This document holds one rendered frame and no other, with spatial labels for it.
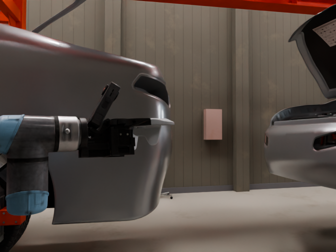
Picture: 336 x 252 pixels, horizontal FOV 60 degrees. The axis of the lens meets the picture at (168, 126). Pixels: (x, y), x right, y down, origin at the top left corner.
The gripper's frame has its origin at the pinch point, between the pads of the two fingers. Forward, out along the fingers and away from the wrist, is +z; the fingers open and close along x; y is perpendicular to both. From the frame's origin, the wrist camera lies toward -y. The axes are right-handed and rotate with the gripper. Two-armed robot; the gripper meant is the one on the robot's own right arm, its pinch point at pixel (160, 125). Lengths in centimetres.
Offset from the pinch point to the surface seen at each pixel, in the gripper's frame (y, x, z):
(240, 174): 30, -417, 394
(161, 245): 92, -238, 113
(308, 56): -116, -154, 288
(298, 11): -201, -185, 325
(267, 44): -254, -375, 474
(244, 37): -259, -374, 404
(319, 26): -129, -113, 254
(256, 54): -232, -385, 445
